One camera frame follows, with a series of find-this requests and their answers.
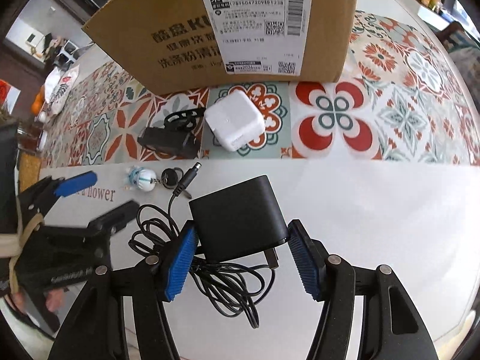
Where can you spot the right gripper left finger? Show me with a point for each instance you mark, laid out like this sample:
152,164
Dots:
94,327

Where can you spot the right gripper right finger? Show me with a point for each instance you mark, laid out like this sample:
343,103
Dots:
392,327

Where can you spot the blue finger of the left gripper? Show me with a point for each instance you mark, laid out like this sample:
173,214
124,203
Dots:
42,196
114,220

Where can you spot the small astronaut figurine keychain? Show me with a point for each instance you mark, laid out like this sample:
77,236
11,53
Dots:
172,178

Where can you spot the white cube power adapter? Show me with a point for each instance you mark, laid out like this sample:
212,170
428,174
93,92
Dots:
235,121

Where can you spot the person left hand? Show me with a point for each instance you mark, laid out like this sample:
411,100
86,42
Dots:
21,300

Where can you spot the woven yellow tissue box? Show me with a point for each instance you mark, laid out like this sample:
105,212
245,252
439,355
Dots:
29,170

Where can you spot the small round jar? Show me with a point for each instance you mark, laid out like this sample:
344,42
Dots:
42,140

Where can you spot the black bike light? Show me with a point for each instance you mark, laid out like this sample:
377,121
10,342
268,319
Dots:
176,137

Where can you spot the white snack bag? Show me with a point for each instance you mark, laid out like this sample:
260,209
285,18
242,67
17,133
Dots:
58,86

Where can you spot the brown cardboard box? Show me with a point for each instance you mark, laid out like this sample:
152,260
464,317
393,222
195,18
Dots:
174,45

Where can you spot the patterned tile table mat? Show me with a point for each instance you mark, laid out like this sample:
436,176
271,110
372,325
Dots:
397,100

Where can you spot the striped cushioned chair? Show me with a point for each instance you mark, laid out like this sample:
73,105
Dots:
462,49

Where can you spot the white tv console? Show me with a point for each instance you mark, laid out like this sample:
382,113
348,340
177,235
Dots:
431,12

